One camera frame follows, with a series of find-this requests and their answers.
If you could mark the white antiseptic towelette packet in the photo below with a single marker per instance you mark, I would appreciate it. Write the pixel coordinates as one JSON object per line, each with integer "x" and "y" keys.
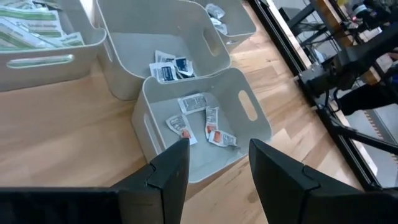
{"x": 164, "y": 56}
{"x": 220, "y": 27}
{"x": 163, "y": 72}
{"x": 185, "y": 65}
{"x": 215, "y": 11}

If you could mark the grey plastic bin with slots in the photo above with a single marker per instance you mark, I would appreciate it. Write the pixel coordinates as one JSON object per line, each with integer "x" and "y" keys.
{"x": 46, "y": 68}
{"x": 239, "y": 18}

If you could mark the small red and white packet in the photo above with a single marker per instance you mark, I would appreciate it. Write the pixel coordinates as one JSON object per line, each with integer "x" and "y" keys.
{"x": 180, "y": 127}
{"x": 212, "y": 121}
{"x": 222, "y": 138}

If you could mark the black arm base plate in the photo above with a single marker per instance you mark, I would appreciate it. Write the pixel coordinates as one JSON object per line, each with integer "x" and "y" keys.
{"x": 317, "y": 81}

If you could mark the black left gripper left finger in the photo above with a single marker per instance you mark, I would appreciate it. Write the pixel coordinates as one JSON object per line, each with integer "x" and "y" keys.
{"x": 168, "y": 180}

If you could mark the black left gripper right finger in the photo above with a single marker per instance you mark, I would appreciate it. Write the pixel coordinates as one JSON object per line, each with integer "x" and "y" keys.
{"x": 280, "y": 186}

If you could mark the wide grey plastic bin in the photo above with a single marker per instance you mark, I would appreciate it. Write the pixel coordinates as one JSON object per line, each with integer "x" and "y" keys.
{"x": 140, "y": 31}
{"x": 217, "y": 84}

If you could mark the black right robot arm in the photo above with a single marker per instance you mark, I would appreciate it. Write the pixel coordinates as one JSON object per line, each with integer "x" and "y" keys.
{"x": 367, "y": 62}

